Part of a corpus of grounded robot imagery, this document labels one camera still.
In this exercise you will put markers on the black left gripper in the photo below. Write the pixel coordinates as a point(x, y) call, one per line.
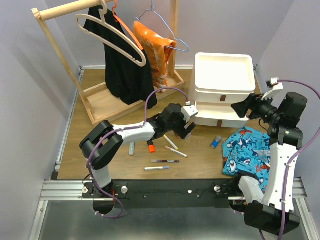
point(181, 132)

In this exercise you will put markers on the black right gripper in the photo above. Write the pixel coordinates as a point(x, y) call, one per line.
point(253, 102)

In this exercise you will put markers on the brown bottom drawer pull tab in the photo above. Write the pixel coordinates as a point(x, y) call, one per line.
point(219, 123)

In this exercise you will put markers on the brown drawer pull tab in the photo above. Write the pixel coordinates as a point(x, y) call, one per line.
point(223, 98)
point(219, 123)

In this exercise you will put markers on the white three-drawer organizer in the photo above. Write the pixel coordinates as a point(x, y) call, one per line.
point(217, 74)

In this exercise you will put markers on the clear jar of paper clips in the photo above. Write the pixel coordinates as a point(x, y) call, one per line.
point(188, 136)

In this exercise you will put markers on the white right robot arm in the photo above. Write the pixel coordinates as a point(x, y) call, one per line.
point(272, 211)

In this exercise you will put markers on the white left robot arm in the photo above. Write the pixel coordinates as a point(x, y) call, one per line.
point(101, 145)

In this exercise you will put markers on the white marker peach cap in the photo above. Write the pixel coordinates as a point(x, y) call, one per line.
point(176, 151)

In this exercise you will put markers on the white marker yellow cap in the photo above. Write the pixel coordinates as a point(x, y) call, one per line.
point(170, 142)

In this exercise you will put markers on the brown top drawer pull tab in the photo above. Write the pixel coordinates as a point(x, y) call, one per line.
point(223, 98)

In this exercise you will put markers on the blue grey glue stick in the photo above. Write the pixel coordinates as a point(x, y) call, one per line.
point(216, 141)

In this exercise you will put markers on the black orange highlighter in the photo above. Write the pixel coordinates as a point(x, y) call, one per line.
point(151, 146)

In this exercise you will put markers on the purple dark marker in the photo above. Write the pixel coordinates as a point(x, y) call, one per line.
point(164, 161)

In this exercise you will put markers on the blue shark print cloth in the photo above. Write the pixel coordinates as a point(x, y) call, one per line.
point(248, 150)

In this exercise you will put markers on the white marker lilac cap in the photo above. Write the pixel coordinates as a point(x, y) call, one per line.
point(156, 168)

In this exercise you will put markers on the green transparent highlighter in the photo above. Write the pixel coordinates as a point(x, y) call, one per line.
point(131, 149)

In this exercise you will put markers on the black garment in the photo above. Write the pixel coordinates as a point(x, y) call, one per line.
point(125, 80)

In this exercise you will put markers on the orange tie-dye garment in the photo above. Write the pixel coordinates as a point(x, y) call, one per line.
point(158, 49)

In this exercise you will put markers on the orange plastic hanger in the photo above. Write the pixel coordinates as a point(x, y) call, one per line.
point(125, 26)

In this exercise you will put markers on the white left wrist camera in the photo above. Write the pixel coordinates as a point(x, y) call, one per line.
point(189, 112)

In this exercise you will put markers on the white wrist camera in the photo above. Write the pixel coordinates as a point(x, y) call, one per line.
point(274, 86)
point(189, 112)

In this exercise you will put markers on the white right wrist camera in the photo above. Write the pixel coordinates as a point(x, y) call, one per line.
point(274, 86)

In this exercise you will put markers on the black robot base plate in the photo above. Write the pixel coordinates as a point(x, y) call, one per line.
point(127, 194)

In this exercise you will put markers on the aluminium frame rail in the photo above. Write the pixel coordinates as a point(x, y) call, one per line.
point(71, 190)

